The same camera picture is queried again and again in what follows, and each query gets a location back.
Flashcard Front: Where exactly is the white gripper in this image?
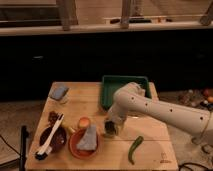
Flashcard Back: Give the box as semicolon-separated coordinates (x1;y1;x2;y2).
105;107;127;132

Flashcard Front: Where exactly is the green plastic tray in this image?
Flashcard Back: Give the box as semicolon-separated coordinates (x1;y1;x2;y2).
100;75;152;110

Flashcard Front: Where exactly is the blue sponge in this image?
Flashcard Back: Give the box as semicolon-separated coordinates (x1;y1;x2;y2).
49;86;69;101

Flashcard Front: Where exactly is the grey folded cloth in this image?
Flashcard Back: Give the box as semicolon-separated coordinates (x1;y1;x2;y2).
77;125;97;151

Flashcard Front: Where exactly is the small orange cup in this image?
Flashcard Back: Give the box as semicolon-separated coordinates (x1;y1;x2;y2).
78;117;91;129

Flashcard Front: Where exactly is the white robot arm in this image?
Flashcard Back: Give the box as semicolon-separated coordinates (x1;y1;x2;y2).
108;82;213;146

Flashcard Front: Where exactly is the green chili pepper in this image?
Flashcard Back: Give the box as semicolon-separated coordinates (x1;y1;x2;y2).
128;136;144;165

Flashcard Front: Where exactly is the dark brown bowl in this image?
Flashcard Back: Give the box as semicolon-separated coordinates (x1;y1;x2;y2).
39;127;67;153

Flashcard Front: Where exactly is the brown dried item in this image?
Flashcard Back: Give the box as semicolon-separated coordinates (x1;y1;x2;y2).
48;111;59;125

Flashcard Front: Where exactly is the black chair frame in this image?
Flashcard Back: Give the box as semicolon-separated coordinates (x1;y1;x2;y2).
19;125;29;171

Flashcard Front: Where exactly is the dark green cup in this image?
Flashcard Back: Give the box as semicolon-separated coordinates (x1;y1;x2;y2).
105;121;118;136

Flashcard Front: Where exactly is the orange plate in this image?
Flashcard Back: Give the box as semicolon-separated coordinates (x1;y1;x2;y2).
68;129;100;160

